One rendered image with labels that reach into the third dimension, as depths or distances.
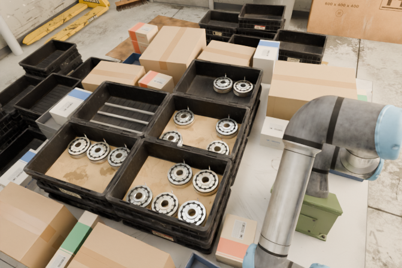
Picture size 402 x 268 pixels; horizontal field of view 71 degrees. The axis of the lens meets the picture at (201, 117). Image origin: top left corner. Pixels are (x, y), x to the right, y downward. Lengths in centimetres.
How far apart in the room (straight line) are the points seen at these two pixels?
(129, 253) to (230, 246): 35
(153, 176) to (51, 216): 40
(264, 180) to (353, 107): 73
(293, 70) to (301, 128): 91
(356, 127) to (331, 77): 92
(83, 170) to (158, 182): 35
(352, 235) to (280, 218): 61
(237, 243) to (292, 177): 48
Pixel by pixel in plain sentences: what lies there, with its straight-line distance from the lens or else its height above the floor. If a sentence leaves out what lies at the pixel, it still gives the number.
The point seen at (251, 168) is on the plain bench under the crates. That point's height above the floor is 70.
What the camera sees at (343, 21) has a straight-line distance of 376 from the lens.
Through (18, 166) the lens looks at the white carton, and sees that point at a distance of 161.
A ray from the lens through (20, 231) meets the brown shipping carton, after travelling 130.
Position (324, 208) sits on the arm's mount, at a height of 92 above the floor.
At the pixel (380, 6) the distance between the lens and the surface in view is 375.
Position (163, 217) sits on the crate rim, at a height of 93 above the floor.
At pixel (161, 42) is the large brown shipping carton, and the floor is 90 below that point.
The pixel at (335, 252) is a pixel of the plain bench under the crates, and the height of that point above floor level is 70.
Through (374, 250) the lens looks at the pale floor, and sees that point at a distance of 213.
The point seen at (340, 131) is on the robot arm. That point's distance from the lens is 69.
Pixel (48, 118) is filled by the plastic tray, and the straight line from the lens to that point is 173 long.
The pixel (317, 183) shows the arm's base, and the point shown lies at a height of 91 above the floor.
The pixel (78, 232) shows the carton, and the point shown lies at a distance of 123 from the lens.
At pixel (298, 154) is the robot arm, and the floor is 128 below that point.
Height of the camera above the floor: 184
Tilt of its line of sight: 46 degrees down
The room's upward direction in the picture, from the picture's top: 7 degrees counter-clockwise
